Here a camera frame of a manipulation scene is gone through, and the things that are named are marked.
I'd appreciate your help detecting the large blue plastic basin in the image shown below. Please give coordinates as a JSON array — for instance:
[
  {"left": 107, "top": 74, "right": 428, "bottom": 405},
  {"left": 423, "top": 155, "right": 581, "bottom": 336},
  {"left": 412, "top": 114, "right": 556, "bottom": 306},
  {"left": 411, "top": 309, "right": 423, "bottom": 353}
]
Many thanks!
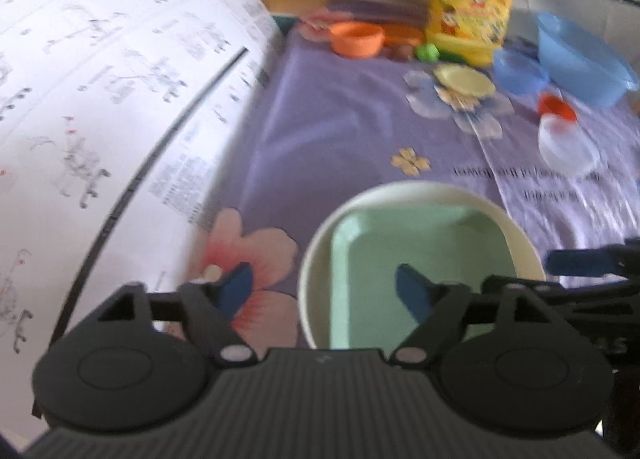
[{"left": 536, "top": 13, "right": 640, "bottom": 110}]

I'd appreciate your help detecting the green square plate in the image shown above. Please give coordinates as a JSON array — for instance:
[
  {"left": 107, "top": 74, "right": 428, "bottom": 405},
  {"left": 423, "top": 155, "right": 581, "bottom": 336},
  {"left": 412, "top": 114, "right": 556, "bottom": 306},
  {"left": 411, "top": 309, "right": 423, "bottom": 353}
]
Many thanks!
[{"left": 330, "top": 204, "right": 518, "bottom": 350}]

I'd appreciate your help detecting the small blue bowl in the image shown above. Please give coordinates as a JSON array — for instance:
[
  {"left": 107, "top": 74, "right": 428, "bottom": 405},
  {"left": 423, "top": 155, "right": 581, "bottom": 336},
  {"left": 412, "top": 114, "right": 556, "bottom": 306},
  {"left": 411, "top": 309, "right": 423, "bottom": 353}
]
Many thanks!
[{"left": 492, "top": 48, "right": 551, "bottom": 97}]

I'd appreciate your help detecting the translucent white bowl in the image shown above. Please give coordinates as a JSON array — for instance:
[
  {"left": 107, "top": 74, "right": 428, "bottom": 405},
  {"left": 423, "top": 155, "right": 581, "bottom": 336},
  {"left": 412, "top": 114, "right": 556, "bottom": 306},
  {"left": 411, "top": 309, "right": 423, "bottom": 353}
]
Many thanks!
[{"left": 537, "top": 114, "right": 601, "bottom": 177}]

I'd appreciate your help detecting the purple floral blanket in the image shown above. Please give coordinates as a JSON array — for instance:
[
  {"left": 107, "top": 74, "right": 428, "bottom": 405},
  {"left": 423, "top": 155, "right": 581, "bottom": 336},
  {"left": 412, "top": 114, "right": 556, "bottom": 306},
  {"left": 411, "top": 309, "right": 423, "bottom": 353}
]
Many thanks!
[{"left": 165, "top": 29, "right": 640, "bottom": 355}]

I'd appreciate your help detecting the pale yellow scalloped plate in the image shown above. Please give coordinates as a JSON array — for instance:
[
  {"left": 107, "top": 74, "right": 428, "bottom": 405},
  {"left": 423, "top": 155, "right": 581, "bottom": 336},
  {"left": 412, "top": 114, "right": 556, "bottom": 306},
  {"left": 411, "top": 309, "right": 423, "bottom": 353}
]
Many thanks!
[{"left": 432, "top": 64, "right": 497, "bottom": 98}]

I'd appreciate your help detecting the large white bowl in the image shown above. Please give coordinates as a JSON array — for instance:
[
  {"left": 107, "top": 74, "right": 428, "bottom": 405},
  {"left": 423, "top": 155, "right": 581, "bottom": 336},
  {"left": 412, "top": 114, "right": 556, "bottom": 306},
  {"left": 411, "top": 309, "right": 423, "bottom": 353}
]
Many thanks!
[{"left": 297, "top": 181, "right": 547, "bottom": 351}]

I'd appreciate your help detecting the yellow detergent bottle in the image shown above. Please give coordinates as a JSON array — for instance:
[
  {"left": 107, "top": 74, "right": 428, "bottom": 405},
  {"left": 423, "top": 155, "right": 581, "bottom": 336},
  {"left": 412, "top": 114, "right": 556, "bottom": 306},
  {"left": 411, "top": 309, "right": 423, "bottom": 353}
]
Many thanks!
[{"left": 425, "top": 0, "right": 518, "bottom": 67}]

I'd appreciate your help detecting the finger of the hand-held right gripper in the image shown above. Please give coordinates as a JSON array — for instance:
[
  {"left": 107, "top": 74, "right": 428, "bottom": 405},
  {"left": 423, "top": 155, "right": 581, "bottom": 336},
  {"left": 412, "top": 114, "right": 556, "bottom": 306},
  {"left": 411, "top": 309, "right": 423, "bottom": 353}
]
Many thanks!
[
  {"left": 544, "top": 245, "right": 640, "bottom": 279},
  {"left": 481, "top": 275, "right": 640, "bottom": 316}
]

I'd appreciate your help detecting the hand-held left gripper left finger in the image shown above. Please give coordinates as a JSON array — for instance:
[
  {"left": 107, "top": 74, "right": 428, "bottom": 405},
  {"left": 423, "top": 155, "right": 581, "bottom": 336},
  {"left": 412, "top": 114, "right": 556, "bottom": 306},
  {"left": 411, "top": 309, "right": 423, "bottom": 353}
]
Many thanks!
[{"left": 95, "top": 261, "right": 256, "bottom": 367}]

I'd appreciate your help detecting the orange plastic bowl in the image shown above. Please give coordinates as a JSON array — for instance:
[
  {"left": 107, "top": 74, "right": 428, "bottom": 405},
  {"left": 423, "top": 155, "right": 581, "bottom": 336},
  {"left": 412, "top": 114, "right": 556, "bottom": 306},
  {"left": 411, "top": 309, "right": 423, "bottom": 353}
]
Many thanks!
[{"left": 327, "top": 21, "right": 386, "bottom": 60}]

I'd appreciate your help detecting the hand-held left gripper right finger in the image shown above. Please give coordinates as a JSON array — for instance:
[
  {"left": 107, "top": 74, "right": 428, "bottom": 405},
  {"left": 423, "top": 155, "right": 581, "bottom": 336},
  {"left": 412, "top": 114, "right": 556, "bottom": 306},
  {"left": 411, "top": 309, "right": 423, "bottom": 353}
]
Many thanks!
[{"left": 390, "top": 263, "right": 568, "bottom": 367}]

